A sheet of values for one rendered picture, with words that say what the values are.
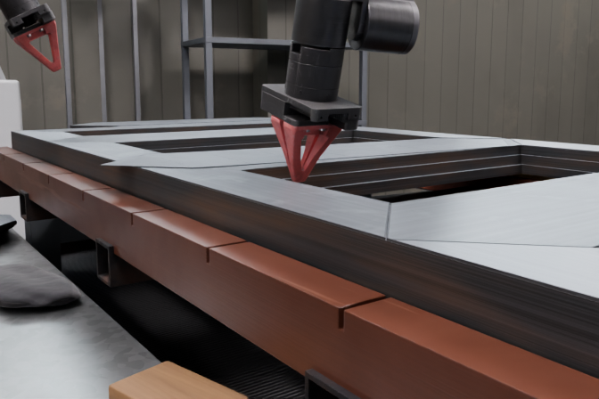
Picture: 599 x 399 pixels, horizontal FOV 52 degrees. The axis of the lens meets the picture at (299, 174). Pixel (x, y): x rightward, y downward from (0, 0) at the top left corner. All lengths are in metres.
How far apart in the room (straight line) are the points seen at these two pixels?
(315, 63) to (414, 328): 0.34
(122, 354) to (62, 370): 0.06
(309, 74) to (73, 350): 0.39
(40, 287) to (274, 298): 0.47
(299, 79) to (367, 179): 0.27
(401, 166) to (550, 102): 6.04
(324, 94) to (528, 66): 6.05
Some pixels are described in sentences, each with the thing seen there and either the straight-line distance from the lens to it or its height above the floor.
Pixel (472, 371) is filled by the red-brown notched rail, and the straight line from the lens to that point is 0.33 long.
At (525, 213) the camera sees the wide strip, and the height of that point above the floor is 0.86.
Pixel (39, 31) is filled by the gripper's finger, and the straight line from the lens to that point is 1.11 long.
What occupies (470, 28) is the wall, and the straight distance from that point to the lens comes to 6.12.
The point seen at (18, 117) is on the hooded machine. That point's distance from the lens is 3.55.
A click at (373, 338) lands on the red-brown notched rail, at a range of 0.38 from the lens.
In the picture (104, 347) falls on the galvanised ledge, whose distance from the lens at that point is 0.73.
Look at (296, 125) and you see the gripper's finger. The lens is 0.64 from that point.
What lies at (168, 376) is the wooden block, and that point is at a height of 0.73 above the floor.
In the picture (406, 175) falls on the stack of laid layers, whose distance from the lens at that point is 0.92.
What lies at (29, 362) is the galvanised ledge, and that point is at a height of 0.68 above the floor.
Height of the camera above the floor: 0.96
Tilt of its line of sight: 8 degrees down
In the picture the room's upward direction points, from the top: straight up
